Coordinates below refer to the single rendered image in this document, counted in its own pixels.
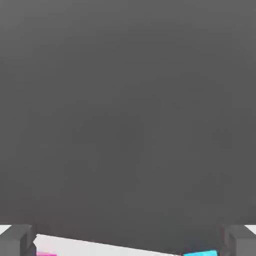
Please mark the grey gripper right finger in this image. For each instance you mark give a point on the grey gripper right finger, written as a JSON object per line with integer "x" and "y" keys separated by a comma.
{"x": 240, "y": 240}

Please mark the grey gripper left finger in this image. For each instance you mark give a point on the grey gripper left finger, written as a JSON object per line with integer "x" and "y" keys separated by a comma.
{"x": 16, "y": 238}

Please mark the large pink box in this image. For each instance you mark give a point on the large pink box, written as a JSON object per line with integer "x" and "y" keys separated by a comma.
{"x": 46, "y": 254}

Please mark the large cyan box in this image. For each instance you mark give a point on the large cyan box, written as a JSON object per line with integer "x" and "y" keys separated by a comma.
{"x": 201, "y": 253}

